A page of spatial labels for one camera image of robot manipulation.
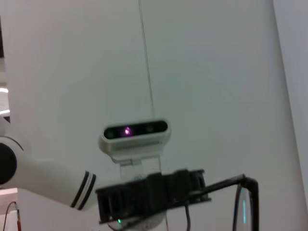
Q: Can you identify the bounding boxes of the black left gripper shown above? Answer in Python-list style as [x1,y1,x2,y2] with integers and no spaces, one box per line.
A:
[95,169,212,224]

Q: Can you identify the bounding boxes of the black thin-framed glasses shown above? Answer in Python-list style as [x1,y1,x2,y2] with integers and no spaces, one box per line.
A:
[187,174,260,231]

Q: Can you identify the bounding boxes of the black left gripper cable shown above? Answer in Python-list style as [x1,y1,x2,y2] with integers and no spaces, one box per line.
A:
[184,204,193,231]

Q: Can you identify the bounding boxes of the red cable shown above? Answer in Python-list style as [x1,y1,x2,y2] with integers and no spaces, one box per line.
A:
[0,201,22,231]

